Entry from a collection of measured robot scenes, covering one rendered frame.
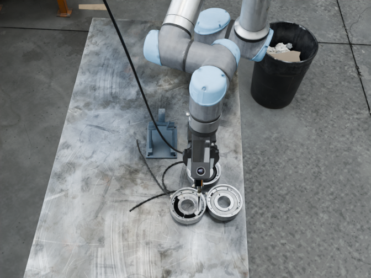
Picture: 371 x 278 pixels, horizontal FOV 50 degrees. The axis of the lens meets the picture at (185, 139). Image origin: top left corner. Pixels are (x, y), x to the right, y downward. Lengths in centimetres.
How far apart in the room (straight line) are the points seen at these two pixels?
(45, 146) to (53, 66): 64
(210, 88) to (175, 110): 59
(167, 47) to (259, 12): 43
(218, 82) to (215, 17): 60
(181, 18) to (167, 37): 6
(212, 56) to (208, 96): 12
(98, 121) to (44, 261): 49
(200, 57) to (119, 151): 52
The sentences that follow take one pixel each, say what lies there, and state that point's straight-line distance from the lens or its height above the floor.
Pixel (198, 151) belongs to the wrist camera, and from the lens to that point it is 95.
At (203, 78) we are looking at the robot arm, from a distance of 83.
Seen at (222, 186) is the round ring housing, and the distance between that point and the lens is 120.
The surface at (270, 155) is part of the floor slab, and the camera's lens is 231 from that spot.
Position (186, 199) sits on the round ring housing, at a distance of 118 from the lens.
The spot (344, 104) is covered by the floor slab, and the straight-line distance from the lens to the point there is 269.
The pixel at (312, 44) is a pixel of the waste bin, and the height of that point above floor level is 39.
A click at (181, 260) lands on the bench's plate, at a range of 114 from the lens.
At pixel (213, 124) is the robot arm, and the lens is 91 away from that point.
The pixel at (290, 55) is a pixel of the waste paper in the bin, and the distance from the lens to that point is 235.
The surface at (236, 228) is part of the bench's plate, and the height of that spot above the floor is 80.
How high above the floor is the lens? 188
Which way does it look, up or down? 55 degrees down
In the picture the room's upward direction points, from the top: 3 degrees clockwise
